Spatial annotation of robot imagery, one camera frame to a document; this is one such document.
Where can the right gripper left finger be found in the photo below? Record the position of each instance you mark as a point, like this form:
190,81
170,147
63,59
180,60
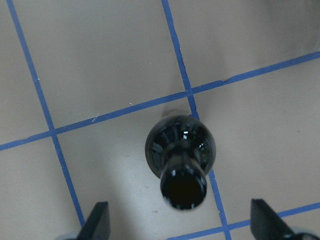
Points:
97,225

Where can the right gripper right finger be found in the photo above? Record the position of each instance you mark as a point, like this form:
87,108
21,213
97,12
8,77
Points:
265,224

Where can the black wine bottle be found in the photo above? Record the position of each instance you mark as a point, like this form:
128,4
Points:
180,150

